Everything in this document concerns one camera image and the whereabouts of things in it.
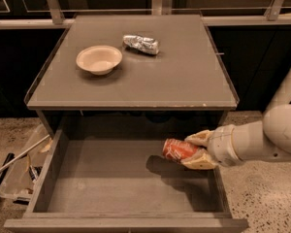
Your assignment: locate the clear plastic bin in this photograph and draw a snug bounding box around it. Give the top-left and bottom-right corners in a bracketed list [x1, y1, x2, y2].
[0, 138, 51, 202]

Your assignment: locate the grey rod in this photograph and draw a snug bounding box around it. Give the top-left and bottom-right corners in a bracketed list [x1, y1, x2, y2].
[0, 135, 50, 173]

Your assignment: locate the metal window railing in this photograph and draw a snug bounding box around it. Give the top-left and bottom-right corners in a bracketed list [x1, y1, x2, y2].
[0, 0, 291, 29]

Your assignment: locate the grey cabinet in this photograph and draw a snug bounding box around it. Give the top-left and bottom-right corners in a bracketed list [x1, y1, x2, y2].
[25, 15, 239, 131]

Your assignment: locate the crumpled silver foil bag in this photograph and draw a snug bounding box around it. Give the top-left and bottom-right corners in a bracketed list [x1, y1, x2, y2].
[122, 34, 159, 55]

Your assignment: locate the red coke can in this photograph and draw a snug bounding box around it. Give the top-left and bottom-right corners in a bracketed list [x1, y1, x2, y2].
[162, 139, 199, 162]

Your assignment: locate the open grey top drawer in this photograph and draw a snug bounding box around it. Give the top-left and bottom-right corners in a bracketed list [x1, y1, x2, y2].
[5, 115, 248, 233]

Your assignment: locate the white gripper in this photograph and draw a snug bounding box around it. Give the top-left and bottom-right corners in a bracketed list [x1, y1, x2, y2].
[180, 124, 243, 170]

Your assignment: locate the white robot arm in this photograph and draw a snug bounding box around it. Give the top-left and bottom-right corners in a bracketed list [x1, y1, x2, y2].
[185, 68, 291, 167]

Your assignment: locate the white paper bowl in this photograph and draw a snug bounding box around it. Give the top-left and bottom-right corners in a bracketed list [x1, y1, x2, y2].
[76, 46, 122, 76]

